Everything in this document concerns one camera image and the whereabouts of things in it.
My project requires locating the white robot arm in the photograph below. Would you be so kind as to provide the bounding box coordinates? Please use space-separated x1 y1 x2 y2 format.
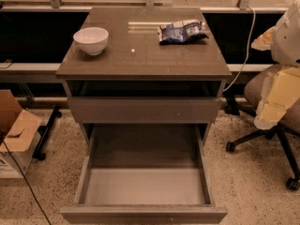
251 0 300 129

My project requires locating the closed grey top drawer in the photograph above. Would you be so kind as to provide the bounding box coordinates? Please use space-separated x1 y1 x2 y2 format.
67 97 221 124

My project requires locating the open grey middle drawer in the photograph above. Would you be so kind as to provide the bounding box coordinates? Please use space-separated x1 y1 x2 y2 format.
61 125 227 225

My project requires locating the open cardboard box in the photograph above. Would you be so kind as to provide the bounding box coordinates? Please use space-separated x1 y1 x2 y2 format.
0 90 41 178

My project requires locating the grey drawer cabinet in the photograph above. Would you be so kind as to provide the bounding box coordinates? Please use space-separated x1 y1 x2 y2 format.
56 7 231 140

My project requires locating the blue chip bag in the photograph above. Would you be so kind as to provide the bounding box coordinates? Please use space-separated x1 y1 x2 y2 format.
157 20 208 45

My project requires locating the black stand foot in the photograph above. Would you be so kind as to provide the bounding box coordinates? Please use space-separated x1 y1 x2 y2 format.
32 106 62 160

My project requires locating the white ceramic bowl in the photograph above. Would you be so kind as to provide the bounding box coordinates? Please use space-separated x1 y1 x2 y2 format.
73 27 109 55

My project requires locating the white cable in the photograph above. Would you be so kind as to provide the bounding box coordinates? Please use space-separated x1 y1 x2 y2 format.
222 7 257 93

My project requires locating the black floor cable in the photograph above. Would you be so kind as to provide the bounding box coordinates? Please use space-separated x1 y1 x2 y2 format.
0 131 53 225

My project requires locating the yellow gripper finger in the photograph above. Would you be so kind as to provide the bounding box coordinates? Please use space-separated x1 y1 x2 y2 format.
251 27 275 51
254 67 300 130

